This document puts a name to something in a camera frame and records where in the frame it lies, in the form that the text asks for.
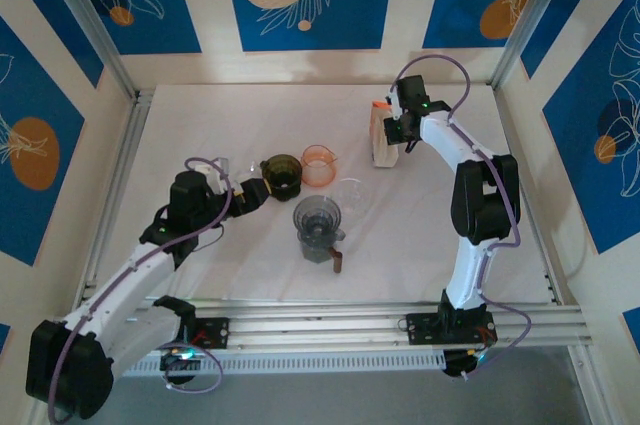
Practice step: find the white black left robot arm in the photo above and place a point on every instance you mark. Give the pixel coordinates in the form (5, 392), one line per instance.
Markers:
(125, 275)

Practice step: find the orange translucent coffee dripper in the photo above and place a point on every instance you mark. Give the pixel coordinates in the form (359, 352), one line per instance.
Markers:
(320, 175)

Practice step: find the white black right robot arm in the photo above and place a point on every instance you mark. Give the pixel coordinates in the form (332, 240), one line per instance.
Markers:
(465, 275)

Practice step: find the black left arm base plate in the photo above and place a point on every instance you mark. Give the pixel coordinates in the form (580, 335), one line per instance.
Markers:
(215, 332)

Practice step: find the grey translucent coffee dripper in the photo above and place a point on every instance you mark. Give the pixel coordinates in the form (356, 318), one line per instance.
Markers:
(317, 217)

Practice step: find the dark olive coffee dripper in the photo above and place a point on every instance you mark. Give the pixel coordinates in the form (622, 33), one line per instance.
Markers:
(282, 177)

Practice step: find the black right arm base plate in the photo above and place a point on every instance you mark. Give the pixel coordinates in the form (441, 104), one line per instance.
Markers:
(417, 327)

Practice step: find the clear transparent coffee dripper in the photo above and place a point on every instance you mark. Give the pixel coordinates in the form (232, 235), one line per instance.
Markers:
(352, 195)

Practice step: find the long aluminium mounting rail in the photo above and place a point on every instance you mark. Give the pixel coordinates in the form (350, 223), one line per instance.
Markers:
(320, 325)

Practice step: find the aluminium table side rail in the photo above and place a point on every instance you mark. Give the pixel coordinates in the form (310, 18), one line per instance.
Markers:
(119, 185)
(507, 120)

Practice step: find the black base electronics module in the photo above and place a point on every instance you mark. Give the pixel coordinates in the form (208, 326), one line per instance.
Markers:
(457, 362)
(180, 367)

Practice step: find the aluminium frame post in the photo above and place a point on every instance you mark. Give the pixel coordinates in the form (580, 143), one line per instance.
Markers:
(91, 20)
(540, 20)

